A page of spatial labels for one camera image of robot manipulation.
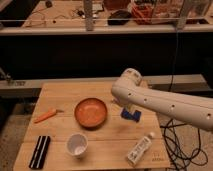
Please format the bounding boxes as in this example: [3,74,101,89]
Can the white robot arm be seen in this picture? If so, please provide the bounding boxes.
[111,68,213,132]

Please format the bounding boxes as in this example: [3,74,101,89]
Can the blue sponge block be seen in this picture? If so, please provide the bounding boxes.
[121,109,141,122]

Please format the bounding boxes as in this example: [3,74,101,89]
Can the orange wooden bowl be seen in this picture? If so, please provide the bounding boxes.
[74,98,107,128]

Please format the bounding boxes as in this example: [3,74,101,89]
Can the white plastic bottle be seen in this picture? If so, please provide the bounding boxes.
[126,132,155,166]

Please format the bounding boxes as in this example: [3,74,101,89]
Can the white plastic cup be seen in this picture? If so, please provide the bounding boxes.
[66,133,88,158]

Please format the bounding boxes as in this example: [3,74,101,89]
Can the orange toy carrot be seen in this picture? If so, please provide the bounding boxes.
[34,109,64,123]

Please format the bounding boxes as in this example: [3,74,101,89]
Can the black object on bench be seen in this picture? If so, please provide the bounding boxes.
[107,10,131,26]

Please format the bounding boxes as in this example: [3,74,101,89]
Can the orange basket on bench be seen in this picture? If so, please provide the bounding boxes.
[131,4,153,25]

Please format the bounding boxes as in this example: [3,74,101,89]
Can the black white striped block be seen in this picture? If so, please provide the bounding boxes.
[29,136,50,170]

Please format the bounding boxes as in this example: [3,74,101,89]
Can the black floor cables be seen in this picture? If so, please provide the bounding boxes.
[159,118,209,171]

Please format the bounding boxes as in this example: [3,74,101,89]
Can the grey metal post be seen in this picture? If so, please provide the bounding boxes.
[83,0,93,31]

